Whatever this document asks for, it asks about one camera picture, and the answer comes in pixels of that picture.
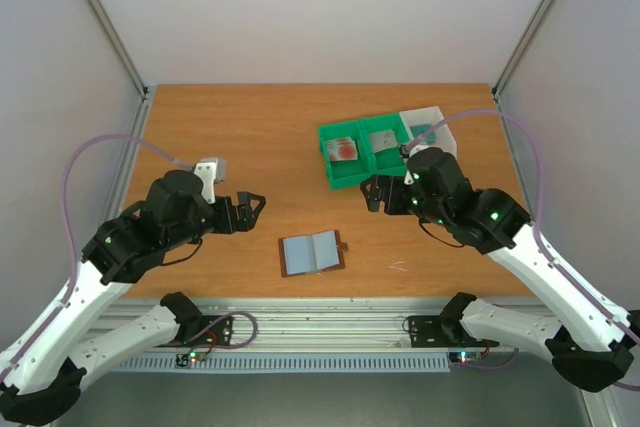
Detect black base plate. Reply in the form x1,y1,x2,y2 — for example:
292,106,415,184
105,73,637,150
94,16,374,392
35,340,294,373
402,315,499,348
173,315,234,348

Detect brown leather card holder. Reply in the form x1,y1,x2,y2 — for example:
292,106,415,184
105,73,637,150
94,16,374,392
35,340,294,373
278,230,349,278

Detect teal card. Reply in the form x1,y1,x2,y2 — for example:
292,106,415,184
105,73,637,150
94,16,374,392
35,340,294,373
410,123,437,145

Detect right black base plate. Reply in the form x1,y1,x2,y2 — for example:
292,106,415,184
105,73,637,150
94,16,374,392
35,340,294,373
402,315,499,348

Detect red white card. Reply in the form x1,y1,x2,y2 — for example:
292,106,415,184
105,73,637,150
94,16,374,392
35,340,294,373
326,145,359,162

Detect grey card in bin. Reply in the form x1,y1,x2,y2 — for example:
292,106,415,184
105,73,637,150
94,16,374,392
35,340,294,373
369,129,398,153

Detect white bin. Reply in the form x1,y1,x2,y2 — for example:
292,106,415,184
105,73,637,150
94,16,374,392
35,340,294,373
399,106,458,157

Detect aluminium upright profile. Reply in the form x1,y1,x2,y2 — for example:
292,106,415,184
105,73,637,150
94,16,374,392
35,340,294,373
492,0,557,103
85,0,149,99

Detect left aluminium upright profile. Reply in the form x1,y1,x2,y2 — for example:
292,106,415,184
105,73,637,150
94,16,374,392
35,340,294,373
85,0,149,99

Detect controller board with leds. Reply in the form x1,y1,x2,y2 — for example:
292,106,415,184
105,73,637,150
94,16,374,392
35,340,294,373
449,350,488,364
175,352,208,369

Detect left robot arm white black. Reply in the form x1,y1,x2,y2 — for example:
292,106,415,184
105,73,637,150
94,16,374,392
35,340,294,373
1,168,266,426

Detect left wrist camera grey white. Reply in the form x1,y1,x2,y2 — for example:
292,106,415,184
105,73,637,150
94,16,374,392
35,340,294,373
193,157,227,204

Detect right controller board with leds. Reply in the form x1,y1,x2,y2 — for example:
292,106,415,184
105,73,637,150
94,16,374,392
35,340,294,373
449,350,488,364

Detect aluminium front rail frame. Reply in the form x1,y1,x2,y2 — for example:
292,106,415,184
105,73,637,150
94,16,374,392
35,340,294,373
80,296,554,353

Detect green double bin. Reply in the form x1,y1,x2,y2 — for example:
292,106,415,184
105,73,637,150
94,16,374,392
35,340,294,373
317,113,409,190

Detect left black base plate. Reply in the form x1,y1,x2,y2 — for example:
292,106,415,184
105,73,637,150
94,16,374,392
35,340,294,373
173,315,234,348

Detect right aluminium upright profile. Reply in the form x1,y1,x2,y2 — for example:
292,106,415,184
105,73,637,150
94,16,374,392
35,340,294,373
492,0,557,103

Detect left controller board with leds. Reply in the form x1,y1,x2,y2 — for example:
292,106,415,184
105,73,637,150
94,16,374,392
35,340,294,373
175,352,208,369

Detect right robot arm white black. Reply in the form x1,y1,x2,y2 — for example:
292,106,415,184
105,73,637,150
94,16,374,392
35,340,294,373
360,146,639,393

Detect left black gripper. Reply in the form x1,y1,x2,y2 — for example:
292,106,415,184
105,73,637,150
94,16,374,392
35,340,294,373
165,192,267,251

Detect blue slotted cable duct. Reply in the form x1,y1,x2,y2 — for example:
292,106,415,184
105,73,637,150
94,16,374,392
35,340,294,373
117,352,450,375

